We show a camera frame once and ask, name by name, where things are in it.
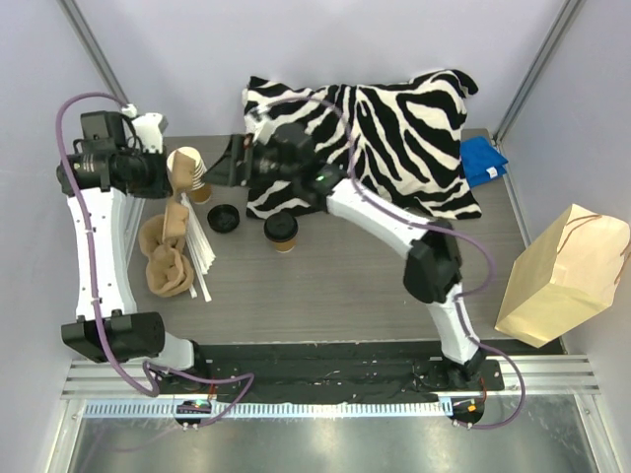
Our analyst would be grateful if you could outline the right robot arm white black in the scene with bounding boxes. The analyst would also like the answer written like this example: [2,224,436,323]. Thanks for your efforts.
[202,124,486,389]

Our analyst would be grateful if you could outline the blue cloth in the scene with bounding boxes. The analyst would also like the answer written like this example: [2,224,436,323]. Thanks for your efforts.
[460,136,508,187]

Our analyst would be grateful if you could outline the brown paper bag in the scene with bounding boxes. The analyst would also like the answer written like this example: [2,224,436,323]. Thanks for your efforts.
[495,204,630,348]

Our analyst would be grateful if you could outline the right aluminium frame post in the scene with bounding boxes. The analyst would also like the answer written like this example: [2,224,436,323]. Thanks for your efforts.
[492,0,585,145]

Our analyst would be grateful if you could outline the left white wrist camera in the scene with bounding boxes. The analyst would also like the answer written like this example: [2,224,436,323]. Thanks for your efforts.
[120,103,168,154]

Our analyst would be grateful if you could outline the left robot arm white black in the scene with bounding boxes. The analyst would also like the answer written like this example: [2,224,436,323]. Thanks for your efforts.
[56,105,210,393]

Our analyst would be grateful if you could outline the zebra print pillow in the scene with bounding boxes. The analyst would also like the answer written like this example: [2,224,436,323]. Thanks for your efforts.
[242,69,482,221]

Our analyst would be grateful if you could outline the aluminium frame post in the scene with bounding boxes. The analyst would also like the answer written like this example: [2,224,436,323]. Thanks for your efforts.
[492,0,585,145]
[57,0,128,103]

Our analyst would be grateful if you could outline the white wrapped straws bundle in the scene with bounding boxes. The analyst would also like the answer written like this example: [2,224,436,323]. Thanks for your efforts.
[180,193,216,303]

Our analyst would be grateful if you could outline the black plastic cup lid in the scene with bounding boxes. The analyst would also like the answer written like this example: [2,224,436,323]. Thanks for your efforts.
[206,204,241,235]
[263,211,299,236]

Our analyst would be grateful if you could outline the left aluminium frame post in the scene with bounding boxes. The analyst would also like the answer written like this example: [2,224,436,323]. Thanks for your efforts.
[57,0,128,103]

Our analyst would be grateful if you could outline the single brown cardboard cup carrier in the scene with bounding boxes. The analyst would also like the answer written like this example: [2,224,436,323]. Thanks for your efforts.
[163,149,196,241]

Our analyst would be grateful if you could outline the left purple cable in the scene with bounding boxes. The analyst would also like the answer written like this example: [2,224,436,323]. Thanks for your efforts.
[55,92,256,433]

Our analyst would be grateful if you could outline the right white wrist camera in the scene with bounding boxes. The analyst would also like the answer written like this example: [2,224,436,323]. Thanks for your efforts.
[245,106,275,144]

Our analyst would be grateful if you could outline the stack of brown paper cups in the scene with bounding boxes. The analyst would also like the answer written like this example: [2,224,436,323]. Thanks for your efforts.
[167,147,212,204]

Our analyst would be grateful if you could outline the white slotted cable duct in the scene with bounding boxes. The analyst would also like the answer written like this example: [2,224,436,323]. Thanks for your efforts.
[83,397,453,420]

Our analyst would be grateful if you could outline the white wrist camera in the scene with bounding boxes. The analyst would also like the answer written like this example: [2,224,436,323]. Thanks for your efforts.
[245,106,275,144]
[120,103,168,154]

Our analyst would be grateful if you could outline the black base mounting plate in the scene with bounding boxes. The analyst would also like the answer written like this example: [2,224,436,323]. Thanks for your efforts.
[195,341,505,405]

